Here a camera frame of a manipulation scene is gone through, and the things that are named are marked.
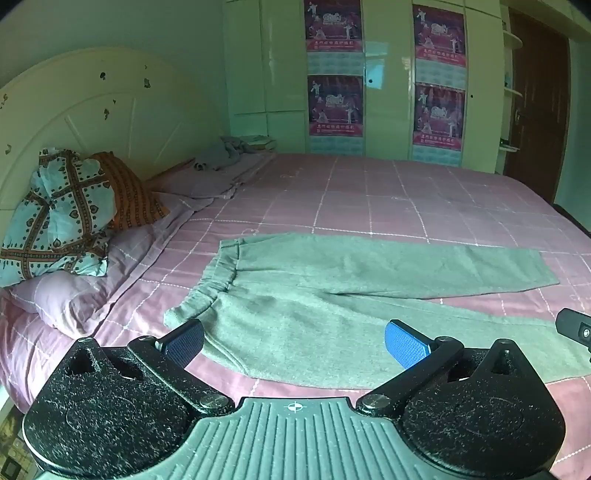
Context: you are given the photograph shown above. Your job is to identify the pink checked pillow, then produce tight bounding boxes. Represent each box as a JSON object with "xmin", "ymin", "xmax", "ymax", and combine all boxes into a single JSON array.
[
  {"xmin": 150, "ymin": 152, "xmax": 278, "ymax": 200},
  {"xmin": 9, "ymin": 222, "xmax": 160, "ymax": 341}
]

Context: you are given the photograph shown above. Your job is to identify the grey pants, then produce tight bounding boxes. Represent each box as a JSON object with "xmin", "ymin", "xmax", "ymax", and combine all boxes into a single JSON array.
[{"xmin": 164, "ymin": 233, "xmax": 591, "ymax": 389}]

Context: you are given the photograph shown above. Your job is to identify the orange striped pillow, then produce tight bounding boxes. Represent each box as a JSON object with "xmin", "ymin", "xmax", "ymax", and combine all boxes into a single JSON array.
[{"xmin": 90, "ymin": 151, "xmax": 171, "ymax": 232}]

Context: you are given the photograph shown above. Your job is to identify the cream corner shelf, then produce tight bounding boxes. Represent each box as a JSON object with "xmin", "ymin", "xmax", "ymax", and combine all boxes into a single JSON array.
[{"xmin": 498, "ymin": 4, "xmax": 525, "ymax": 154}]

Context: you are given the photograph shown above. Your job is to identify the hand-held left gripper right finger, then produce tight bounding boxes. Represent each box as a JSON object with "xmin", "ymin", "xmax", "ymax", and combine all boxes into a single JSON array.
[{"xmin": 355, "ymin": 318, "xmax": 529, "ymax": 418}]

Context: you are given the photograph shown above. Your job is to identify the stack of books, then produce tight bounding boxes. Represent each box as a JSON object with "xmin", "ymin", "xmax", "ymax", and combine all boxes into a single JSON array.
[{"xmin": 239, "ymin": 134, "xmax": 279, "ymax": 152}]

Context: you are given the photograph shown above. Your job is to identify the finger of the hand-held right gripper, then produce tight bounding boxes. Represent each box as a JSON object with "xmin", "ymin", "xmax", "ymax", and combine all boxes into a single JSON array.
[{"xmin": 555, "ymin": 308, "xmax": 591, "ymax": 346}]

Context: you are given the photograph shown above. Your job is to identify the dark wooden door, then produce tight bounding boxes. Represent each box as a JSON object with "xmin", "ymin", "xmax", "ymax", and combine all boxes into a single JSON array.
[{"xmin": 502, "ymin": 10, "xmax": 572, "ymax": 204}]

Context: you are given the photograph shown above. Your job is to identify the crumpled grey cloth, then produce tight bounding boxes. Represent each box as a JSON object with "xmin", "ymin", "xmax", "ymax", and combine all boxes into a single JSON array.
[{"xmin": 193, "ymin": 137, "xmax": 260, "ymax": 172}]

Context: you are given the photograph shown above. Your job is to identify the bed with pink checked sheet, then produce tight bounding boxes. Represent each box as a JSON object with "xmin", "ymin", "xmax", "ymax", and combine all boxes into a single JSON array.
[{"xmin": 0, "ymin": 152, "xmax": 591, "ymax": 468}]

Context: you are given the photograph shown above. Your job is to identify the cream headboard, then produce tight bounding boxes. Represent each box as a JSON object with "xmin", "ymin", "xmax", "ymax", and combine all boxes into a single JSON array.
[{"xmin": 0, "ymin": 46, "xmax": 227, "ymax": 213}]

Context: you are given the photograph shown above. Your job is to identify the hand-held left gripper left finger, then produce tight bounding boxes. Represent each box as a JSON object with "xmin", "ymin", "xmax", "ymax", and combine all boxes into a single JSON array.
[{"xmin": 62, "ymin": 318, "xmax": 236, "ymax": 416}]

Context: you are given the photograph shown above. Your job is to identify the patterned blue brown pillow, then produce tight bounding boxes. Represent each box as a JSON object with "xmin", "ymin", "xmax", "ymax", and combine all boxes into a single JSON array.
[{"xmin": 0, "ymin": 148, "xmax": 118, "ymax": 288}]

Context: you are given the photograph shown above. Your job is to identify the purple wall poster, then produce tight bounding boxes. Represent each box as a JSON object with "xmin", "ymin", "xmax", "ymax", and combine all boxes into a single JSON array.
[
  {"xmin": 412, "ymin": 82, "xmax": 465, "ymax": 152},
  {"xmin": 303, "ymin": 0, "xmax": 363, "ymax": 52},
  {"xmin": 307, "ymin": 75, "xmax": 365, "ymax": 138},
  {"xmin": 412, "ymin": 4, "xmax": 466, "ymax": 68}
]

